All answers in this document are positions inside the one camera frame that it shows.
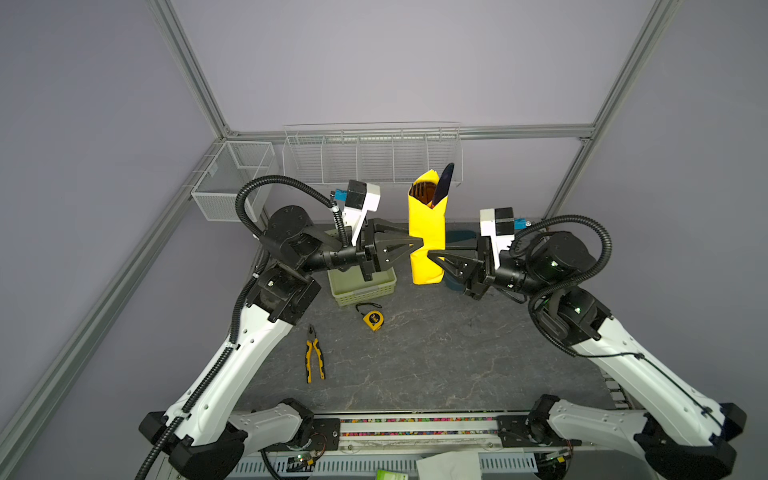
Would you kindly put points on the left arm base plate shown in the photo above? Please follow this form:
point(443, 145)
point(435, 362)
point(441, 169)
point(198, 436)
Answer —
point(320, 434)

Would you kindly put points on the yellow black pliers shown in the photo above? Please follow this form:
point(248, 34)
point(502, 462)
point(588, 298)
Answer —
point(313, 356)

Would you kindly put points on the purple metal spoon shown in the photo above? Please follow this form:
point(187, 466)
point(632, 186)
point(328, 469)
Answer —
point(443, 185)

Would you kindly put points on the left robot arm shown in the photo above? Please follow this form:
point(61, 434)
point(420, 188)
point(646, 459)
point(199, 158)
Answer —
point(201, 433)

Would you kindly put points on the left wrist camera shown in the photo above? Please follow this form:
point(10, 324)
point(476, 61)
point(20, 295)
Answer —
point(358, 198)

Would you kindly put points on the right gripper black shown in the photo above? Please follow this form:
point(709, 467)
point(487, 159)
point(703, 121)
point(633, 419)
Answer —
point(478, 268)

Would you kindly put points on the white paper sheet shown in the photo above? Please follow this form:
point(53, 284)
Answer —
point(459, 465)

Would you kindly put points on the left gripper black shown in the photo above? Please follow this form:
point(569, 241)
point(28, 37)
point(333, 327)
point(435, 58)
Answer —
point(375, 237)

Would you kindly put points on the light green perforated basket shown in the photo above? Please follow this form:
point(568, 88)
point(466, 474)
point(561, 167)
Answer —
point(346, 281)

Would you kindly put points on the yellow tape measure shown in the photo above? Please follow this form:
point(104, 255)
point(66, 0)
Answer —
point(371, 314)

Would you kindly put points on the purple metal fork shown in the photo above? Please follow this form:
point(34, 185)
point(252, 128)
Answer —
point(423, 192)

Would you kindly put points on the yellow paper napkin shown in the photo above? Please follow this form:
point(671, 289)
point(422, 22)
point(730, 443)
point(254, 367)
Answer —
point(429, 224)

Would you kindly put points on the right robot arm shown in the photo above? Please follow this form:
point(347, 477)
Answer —
point(678, 431)

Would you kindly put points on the green small object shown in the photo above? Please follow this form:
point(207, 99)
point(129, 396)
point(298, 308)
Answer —
point(389, 475)

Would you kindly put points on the small white wire basket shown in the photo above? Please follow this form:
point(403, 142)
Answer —
point(232, 165)

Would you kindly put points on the long white wire shelf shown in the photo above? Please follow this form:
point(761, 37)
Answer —
point(382, 153)

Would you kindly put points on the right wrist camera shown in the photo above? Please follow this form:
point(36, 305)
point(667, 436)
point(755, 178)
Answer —
point(500, 225)

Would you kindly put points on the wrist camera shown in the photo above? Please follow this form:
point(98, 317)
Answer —
point(358, 198)
point(500, 225)

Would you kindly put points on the teal plastic tray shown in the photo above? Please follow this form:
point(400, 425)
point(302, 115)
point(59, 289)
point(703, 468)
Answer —
point(461, 237)

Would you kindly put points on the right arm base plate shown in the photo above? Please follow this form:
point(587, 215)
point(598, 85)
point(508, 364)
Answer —
point(517, 431)

